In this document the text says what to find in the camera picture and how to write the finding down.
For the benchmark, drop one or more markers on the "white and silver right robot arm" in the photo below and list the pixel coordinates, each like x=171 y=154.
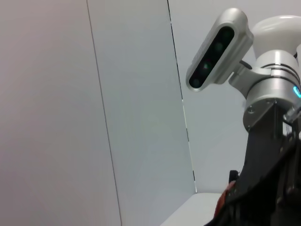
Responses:
x=270 y=89

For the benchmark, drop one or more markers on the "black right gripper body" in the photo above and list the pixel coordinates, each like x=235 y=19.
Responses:
x=263 y=153

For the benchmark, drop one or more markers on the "silver right wrist depth camera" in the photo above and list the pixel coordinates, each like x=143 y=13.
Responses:
x=218 y=49

